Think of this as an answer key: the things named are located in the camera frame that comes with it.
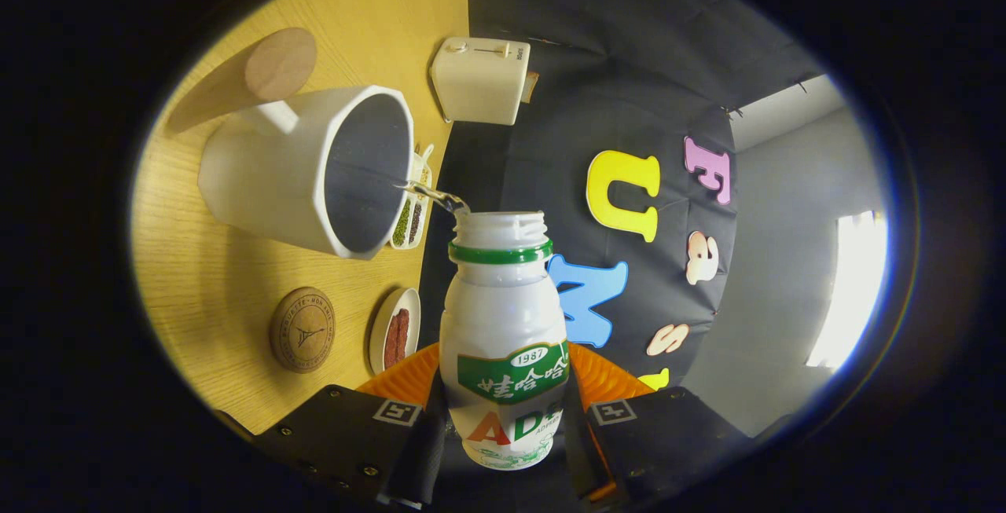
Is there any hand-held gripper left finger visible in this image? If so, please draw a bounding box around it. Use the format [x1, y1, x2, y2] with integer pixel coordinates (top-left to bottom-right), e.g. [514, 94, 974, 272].
[255, 343, 453, 510]

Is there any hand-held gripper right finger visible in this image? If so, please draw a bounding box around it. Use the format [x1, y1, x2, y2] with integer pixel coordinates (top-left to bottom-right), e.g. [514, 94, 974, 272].
[562, 343, 751, 510]

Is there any white juice bottle green label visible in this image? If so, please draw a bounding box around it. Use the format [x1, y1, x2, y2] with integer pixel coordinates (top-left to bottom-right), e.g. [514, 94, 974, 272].
[439, 211, 571, 471]

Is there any round cork coaster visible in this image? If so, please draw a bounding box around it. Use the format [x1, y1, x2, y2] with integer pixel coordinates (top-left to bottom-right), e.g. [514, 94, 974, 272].
[270, 287, 336, 374]

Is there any poured juice stream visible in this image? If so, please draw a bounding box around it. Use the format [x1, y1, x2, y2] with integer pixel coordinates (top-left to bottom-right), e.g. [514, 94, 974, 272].
[405, 181, 471, 217]

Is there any white cup wooden handle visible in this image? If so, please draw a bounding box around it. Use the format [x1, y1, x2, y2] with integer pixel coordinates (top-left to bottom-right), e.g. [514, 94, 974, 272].
[167, 27, 415, 261]

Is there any white round plate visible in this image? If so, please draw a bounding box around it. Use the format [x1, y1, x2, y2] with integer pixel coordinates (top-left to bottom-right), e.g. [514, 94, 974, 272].
[369, 287, 422, 376]

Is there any white divided bean dish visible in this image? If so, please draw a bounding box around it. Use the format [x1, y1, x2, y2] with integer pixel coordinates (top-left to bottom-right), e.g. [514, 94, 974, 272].
[391, 144, 435, 251]

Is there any wooden table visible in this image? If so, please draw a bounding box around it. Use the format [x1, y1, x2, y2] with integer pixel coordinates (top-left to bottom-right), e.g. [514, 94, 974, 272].
[130, 0, 471, 435]

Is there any bright ceiling light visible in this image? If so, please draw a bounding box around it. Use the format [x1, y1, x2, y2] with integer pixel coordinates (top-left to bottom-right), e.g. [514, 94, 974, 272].
[806, 211, 889, 372]

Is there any cream toaster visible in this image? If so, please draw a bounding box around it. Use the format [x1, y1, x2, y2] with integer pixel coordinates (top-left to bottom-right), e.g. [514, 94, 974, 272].
[430, 37, 531, 126]

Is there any black backdrop cloth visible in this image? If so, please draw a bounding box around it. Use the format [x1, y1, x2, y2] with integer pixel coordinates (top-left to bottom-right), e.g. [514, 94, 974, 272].
[417, 0, 826, 420]

